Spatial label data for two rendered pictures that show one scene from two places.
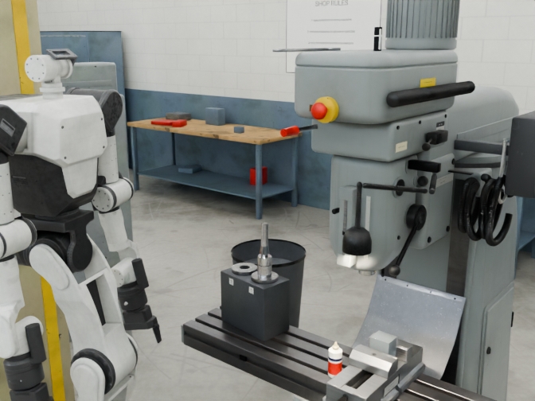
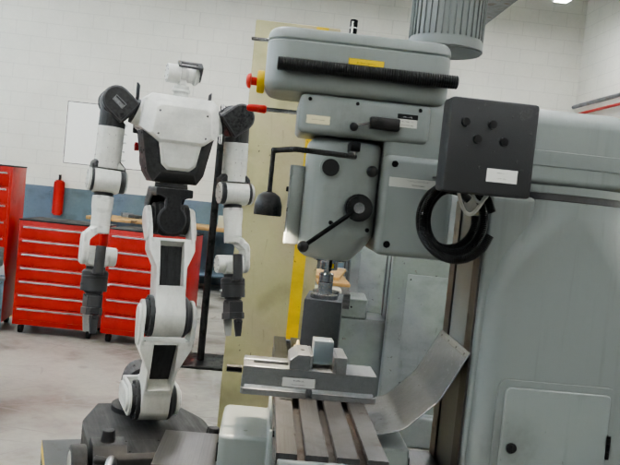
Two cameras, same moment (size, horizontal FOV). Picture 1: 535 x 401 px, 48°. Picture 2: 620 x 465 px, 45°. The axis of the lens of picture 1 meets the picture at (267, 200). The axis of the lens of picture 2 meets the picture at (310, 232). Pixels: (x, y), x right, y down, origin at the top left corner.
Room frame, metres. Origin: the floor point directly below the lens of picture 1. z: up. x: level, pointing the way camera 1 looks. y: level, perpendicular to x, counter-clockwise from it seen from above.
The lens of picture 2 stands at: (0.18, -1.73, 1.48)
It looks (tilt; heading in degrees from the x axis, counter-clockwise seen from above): 3 degrees down; 48
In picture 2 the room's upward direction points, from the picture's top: 6 degrees clockwise
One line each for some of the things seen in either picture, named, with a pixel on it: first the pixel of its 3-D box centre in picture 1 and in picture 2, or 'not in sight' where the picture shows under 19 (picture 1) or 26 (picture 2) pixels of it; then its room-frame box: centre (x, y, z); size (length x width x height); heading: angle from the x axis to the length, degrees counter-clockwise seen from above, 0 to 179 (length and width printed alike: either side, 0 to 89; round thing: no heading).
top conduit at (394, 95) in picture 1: (434, 92); (367, 73); (1.52, -0.42, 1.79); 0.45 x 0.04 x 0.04; 141
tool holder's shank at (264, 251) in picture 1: (264, 239); not in sight; (1.86, 0.01, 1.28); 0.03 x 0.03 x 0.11
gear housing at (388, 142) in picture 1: (381, 130); (359, 123); (1.62, -0.31, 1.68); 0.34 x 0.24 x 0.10; 141
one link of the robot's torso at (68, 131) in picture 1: (39, 146); (173, 136); (1.62, 0.62, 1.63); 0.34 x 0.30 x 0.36; 160
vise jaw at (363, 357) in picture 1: (372, 360); (300, 356); (1.50, -0.30, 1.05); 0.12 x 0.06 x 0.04; 51
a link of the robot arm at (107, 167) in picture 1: (106, 171); (234, 172); (1.82, 0.50, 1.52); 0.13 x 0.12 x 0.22; 161
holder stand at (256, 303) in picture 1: (254, 298); (322, 321); (1.90, 0.04, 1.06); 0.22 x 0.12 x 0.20; 44
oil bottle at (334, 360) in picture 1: (335, 358); not in sight; (1.58, -0.20, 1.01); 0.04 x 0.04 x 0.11
